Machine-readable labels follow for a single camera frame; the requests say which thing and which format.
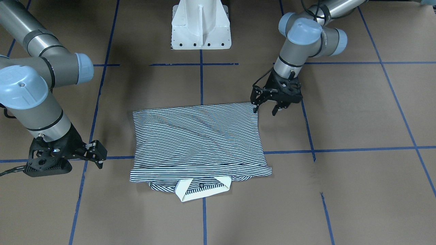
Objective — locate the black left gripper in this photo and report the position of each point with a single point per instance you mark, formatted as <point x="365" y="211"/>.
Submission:
<point x="271" y="82"/>

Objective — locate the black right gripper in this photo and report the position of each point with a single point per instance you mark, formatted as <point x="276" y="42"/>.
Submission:
<point x="71" y="144"/>

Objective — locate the navy white striped polo shirt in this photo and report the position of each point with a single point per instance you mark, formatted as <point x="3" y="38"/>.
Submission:
<point x="196" y="152"/>

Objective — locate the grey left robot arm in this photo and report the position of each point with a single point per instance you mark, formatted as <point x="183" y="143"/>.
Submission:
<point x="306" y="36"/>

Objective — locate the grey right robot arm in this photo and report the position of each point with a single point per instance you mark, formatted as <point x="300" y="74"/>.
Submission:
<point x="26" y="92"/>

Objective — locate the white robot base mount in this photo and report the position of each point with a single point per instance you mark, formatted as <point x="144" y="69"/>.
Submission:
<point x="201" y="25"/>

